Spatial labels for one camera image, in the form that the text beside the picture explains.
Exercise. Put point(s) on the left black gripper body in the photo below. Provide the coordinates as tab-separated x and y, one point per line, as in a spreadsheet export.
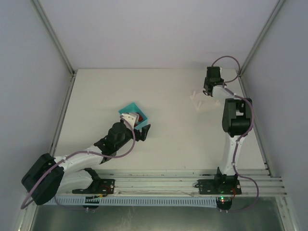
140	134

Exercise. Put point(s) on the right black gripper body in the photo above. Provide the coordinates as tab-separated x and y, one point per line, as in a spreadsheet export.
210	82

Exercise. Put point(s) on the teal plastic bin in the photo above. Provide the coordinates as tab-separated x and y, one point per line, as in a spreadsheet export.
132	107

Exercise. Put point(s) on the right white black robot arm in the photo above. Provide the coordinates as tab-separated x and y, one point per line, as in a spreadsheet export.
236	123

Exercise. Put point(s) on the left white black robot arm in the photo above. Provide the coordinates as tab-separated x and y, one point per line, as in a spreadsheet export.
50	175

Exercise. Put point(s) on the white peg stand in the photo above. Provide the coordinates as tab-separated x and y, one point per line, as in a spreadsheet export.
201	102

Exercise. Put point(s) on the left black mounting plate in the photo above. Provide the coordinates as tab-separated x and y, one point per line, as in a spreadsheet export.
102	186

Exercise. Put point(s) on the black mounting plate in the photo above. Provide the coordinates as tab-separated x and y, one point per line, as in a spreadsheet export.
207	187
102	186

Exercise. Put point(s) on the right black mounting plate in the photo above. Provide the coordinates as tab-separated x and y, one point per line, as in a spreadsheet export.
207	187

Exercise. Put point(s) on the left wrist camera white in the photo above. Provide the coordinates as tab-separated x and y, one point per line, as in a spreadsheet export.
130	118

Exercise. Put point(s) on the right aluminium table edge rail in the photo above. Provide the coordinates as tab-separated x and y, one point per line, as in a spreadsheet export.
255	154

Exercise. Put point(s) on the aluminium table edge rail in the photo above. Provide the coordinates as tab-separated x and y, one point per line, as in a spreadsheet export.
255	154
62	115

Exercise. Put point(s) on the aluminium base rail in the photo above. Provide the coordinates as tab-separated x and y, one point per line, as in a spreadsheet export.
181	182

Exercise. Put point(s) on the left aluminium table edge rail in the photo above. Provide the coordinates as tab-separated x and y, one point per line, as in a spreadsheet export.
62	115

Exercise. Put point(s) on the white slotted cable duct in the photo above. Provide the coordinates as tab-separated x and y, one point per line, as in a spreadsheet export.
133	201

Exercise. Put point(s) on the right aluminium frame post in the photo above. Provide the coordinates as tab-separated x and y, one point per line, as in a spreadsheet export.
266	27

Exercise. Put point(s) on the aluminium frame post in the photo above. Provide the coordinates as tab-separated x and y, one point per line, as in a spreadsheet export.
49	28
266	27

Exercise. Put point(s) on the left aluminium frame post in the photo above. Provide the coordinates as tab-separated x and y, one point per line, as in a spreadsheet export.
49	28

